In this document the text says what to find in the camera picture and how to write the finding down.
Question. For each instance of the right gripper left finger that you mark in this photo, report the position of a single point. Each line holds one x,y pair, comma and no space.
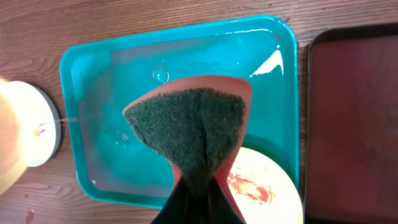
173,212

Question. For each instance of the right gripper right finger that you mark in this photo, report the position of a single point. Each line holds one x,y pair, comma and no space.
220,210

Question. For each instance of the light blue plate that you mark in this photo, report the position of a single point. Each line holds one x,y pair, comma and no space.
49,129

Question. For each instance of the yellow-green plate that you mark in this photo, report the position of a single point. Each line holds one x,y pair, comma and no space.
263,191
18,133

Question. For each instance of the black tray with red water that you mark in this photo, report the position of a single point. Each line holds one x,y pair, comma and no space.
351,157

